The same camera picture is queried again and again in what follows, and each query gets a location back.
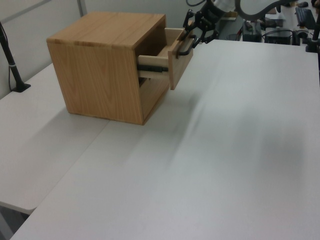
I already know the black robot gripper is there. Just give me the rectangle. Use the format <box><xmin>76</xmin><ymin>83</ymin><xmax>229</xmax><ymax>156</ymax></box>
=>
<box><xmin>183</xmin><ymin>0</ymin><xmax>226</xmax><ymax>49</ymax></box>

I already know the wooden drawer with black handle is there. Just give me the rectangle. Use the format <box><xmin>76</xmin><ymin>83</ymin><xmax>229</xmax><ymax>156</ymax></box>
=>
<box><xmin>137</xmin><ymin>26</ymin><xmax>197</xmax><ymax>91</ymax></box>

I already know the small dark desk device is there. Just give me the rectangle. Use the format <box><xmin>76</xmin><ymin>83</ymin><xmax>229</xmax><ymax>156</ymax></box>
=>
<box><xmin>241</xmin><ymin>20</ymin><xmax>263</xmax><ymax>42</ymax></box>

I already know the black electronics box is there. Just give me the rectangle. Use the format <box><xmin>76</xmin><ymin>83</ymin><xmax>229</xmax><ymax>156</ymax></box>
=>
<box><xmin>264</xmin><ymin>29</ymin><xmax>294</xmax><ymax>46</ymax></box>

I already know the black computer keyboard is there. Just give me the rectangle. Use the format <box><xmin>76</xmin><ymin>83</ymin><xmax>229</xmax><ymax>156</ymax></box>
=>
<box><xmin>294</xmin><ymin>6</ymin><xmax>317</xmax><ymax>28</ymax></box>

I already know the light oak wooden cabinet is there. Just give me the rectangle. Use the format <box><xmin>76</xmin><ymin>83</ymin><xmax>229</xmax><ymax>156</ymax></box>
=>
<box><xmin>46</xmin><ymin>11</ymin><xmax>171</xmax><ymax>126</ymax></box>

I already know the black clamp-mounted stand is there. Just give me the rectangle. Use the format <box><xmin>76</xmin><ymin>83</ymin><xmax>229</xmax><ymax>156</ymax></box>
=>
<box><xmin>304</xmin><ymin>14</ymin><xmax>320</xmax><ymax>53</ymax></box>

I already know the black stand with flat base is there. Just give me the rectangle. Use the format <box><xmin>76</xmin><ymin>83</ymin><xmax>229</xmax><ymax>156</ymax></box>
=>
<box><xmin>0</xmin><ymin>21</ymin><xmax>32</xmax><ymax>94</ymax></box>

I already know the black corrugated cable hose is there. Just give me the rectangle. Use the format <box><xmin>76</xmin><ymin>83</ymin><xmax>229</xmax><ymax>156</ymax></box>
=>
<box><xmin>234</xmin><ymin>0</ymin><xmax>285</xmax><ymax>21</ymax></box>

